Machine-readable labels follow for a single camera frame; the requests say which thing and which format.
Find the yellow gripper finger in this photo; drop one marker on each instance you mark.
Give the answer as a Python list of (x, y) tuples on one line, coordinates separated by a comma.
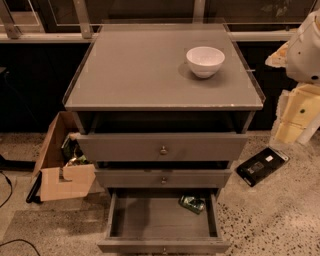
[(278, 59), (297, 114)]

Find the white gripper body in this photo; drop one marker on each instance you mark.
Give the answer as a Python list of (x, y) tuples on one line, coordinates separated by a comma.
[(305, 55)]

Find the green soda can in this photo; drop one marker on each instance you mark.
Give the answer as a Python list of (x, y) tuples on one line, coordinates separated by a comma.
[(192, 203)]

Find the grey drawer cabinet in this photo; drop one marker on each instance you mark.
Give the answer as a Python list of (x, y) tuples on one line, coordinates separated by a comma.
[(143, 67)]

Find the grey bottom drawer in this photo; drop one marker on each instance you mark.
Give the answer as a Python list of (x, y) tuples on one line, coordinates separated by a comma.
[(151, 221)]

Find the grey drawer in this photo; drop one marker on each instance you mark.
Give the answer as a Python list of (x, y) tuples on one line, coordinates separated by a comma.
[(130, 178), (137, 147), (151, 221)]

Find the grey top drawer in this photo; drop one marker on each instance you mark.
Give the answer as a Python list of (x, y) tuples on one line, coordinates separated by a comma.
[(137, 147)]

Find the grey middle drawer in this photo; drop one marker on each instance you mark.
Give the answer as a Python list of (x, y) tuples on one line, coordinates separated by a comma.
[(130, 178)]

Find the black flat device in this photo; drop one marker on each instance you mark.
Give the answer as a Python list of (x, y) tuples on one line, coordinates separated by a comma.
[(261, 165)]

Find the white ceramic bowl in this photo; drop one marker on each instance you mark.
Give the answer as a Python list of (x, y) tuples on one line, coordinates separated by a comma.
[(204, 61)]

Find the items inside cardboard box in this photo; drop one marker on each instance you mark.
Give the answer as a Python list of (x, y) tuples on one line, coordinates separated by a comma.
[(71, 151)]

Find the brown cardboard box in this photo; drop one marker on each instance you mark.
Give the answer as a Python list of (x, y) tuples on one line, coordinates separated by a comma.
[(59, 181)]

